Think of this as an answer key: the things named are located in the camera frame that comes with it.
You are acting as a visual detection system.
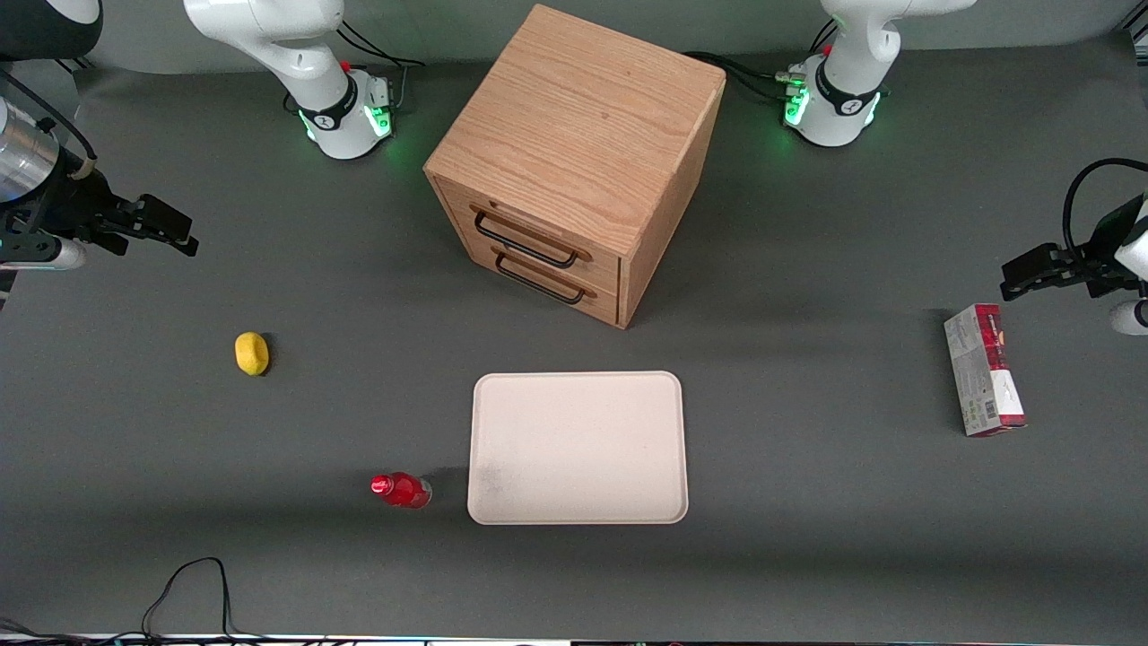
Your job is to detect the black left base cables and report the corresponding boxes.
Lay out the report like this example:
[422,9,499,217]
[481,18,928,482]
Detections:
[685,18,839,104]

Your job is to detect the yellow lemon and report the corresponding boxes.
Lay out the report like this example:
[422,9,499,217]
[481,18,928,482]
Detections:
[234,331,270,377]

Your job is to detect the beige rectangular tray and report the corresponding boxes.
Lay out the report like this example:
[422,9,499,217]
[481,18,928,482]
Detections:
[466,371,690,526]

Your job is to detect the black base cables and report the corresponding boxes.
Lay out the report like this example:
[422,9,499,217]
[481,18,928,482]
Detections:
[285,20,427,113]
[685,18,839,104]

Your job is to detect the wooden two-drawer cabinet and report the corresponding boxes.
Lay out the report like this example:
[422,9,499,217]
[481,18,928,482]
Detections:
[423,4,727,330]

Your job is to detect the black cable at table edge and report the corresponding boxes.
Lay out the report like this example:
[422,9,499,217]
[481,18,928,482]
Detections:
[0,556,360,646]

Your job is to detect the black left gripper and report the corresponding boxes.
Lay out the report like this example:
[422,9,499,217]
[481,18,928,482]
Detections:
[1000,195,1148,302]

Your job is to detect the black wire drawer handle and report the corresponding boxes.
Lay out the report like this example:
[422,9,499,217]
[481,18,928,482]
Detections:
[494,252,587,306]
[473,209,580,270]

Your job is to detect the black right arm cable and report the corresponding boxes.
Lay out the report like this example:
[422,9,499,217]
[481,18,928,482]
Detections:
[0,67,96,180]

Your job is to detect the grey and red carton box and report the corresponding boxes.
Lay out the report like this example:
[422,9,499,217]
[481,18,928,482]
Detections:
[944,303,1028,438]

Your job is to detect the black right base cables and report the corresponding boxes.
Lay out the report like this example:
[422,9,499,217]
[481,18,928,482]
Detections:
[285,20,427,113]

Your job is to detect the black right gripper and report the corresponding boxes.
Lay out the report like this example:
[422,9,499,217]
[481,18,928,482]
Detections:
[0,170,200,261]

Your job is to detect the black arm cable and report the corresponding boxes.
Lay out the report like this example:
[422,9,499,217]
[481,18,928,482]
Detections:
[0,67,96,180]
[1063,158,1148,263]

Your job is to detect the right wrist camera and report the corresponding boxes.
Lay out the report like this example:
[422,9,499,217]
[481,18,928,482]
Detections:
[0,235,87,272]

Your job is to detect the red coke bottle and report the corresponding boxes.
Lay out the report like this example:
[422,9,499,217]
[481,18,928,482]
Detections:
[370,472,433,511]

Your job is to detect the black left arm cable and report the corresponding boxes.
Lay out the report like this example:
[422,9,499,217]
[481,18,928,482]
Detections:
[1063,158,1148,263]

